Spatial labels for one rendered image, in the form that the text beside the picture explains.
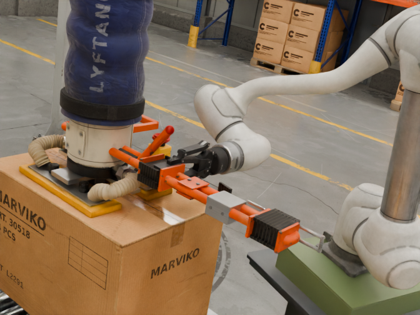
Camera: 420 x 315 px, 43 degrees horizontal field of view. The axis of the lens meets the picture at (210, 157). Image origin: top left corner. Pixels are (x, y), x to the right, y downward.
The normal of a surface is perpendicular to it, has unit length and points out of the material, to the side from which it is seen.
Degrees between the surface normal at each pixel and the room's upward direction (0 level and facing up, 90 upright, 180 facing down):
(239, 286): 0
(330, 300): 90
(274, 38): 94
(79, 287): 90
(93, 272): 90
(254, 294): 0
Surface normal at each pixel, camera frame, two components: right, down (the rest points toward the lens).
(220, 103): -0.22, -0.25
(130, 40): 0.58, 0.00
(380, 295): 0.19, -0.90
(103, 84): 0.21, 0.18
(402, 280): 0.12, 0.50
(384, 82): -0.63, 0.18
